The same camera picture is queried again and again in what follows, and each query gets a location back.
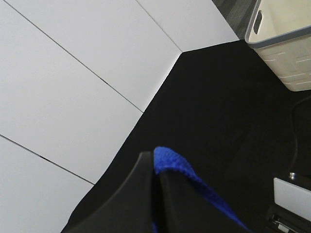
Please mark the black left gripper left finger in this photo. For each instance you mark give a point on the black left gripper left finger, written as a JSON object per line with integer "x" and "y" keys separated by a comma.
{"x": 128, "y": 209}

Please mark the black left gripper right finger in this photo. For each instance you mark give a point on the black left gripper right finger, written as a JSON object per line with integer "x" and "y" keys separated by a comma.
{"x": 186, "y": 210}

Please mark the blue microfibre towel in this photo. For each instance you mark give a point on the blue microfibre towel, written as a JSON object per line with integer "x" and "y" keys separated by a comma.
{"x": 166, "y": 159}

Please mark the black table cloth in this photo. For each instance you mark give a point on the black table cloth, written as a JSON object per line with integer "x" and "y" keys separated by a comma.
{"x": 238, "y": 126}

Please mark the white slotted storage bin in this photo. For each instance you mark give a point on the white slotted storage bin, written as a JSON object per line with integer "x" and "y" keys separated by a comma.
{"x": 279, "y": 31}

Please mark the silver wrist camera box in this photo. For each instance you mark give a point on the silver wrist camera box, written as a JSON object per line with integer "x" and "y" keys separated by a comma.
{"x": 291, "y": 210}

